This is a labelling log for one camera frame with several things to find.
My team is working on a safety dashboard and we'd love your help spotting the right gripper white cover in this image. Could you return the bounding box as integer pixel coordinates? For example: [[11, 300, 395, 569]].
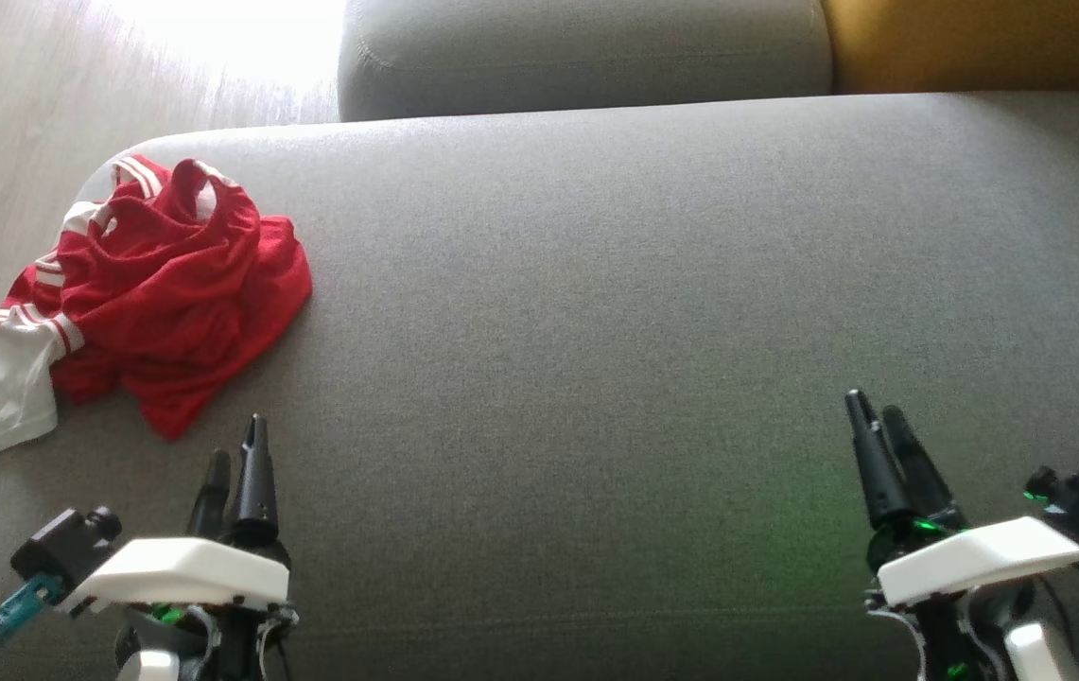
[[844, 388, 1079, 681]]

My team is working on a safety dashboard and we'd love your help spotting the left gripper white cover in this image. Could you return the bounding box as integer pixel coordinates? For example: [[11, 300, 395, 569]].
[[60, 412, 302, 681]]

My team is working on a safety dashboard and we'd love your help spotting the red white basketball jersey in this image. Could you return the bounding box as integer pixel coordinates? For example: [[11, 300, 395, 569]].
[[0, 154, 314, 456]]

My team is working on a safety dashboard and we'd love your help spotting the large grey sofa chaise cushion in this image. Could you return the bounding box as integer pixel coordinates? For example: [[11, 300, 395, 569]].
[[0, 92, 1079, 681]]

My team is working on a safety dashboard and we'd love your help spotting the large yellow sofa backrest cushion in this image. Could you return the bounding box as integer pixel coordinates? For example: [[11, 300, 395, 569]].
[[821, 0, 1079, 96]]

